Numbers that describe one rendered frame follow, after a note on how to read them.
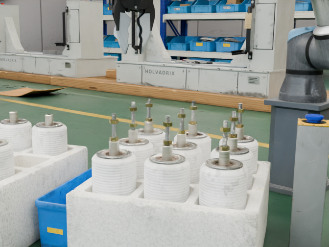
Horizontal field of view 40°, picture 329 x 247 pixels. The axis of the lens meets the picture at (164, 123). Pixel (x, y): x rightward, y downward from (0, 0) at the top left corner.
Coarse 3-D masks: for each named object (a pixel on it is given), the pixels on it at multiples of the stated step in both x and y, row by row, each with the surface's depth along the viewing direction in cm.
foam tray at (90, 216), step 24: (264, 168) 113; (72, 192) 95; (192, 192) 96; (264, 192) 100; (72, 216) 94; (96, 216) 92; (120, 216) 91; (144, 216) 89; (168, 216) 88; (192, 216) 87; (216, 216) 85; (240, 216) 84; (264, 216) 107; (72, 240) 95; (96, 240) 94; (120, 240) 92; (144, 240) 90; (168, 240) 89; (192, 240) 87; (216, 240) 86; (240, 240) 85
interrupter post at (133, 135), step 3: (129, 129) 108; (135, 129) 108; (129, 132) 107; (132, 132) 107; (135, 132) 107; (129, 135) 107; (132, 135) 107; (135, 135) 107; (129, 138) 108; (132, 138) 107; (135, 138) 107; (129, 141) 108; (132, 141) 107; (135, 141) 108
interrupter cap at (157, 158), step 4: (152, 156) 95; (156, 156) 95; (160, 156) 96; (172, 156) 96; (176, 156) 95; (180, 156) 96; (152, 160) 92; (156, 160) 92; (160, 160) 93; (172, 160) 93; (176, 160) 92; (180, 160) 93; (184, 160) 93; (164, 164) 90; (168, 164) 90; (172, 164) 91
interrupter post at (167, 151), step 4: (164, 148) 93; (168, 148) 93; (172, 148) 93; (164, 152) 93; (168, 152) 93; (172, 152) 94; (164, 156) 93; (168, 156) 93; (164, 160) 93; (168, 160) 93
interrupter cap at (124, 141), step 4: (120, 140) 109; (124, 140) 109; (128, 140) 110; (140, 140) 110; (144, 140) 110; (148, 140) 109; (120, 144) 106; (124, 144) 105; (128, 144) 105; (132, 144) 105; (136, 144) 105; (140, 144) 105; (144, 144) 106
